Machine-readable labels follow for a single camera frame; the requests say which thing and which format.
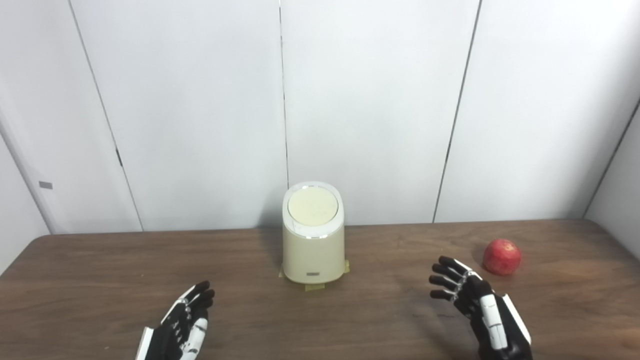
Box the round cream bin lid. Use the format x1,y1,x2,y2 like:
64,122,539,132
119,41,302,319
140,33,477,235
288,185,339,226

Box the red apple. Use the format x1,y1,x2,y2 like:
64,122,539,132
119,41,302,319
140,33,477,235
482,238,522,276

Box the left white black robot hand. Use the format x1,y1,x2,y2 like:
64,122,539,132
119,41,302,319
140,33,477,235
135,280,216,360

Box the cream-colored bin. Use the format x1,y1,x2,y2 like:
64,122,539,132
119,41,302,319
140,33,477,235
281,181,347,285

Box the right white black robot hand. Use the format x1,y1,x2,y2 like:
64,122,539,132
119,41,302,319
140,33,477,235
428,256,533,360

